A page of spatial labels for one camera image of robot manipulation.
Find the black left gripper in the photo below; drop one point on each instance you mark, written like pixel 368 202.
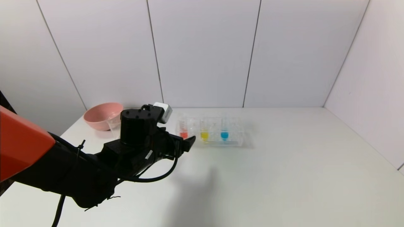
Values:
pixel 180 145

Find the test tube with red pigment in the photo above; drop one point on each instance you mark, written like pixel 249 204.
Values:
pixel 183 134

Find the test tube with yellow pigment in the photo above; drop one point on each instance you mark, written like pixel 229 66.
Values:
pixel 204 135

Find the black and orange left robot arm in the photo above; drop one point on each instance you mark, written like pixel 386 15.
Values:
pixel 25 142

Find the test tube with blue pigment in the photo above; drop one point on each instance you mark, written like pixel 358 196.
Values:
pixel 224 135

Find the clear acrylic test tube rack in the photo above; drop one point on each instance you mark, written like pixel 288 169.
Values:
pixel 235 140

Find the clear glass beaker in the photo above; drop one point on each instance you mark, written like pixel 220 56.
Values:
pixel 114 124

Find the pink plastic bowl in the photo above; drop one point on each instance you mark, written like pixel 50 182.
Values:
pixel 98 116

